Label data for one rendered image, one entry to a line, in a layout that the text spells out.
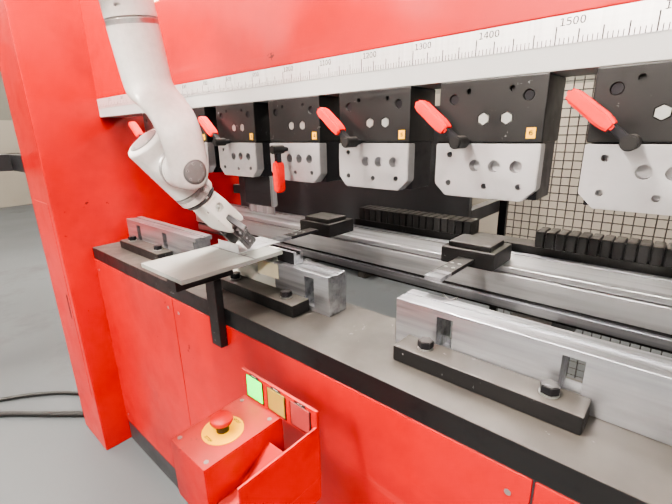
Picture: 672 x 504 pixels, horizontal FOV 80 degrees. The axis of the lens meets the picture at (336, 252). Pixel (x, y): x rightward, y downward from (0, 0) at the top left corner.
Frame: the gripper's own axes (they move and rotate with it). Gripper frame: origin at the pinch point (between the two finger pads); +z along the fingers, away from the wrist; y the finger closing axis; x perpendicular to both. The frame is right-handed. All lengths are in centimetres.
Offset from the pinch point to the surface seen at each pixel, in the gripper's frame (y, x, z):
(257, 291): -7.4, 8.8, 8.1
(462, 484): -64, 24, 15
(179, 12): 20, -37, -40
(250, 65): -6.2, -26.9, -28.3
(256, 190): -1.0, -11.4, -5.2
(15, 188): 908, -46, 132
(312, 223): -1.3, -18.4, 16.1
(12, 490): 90, 104, 47
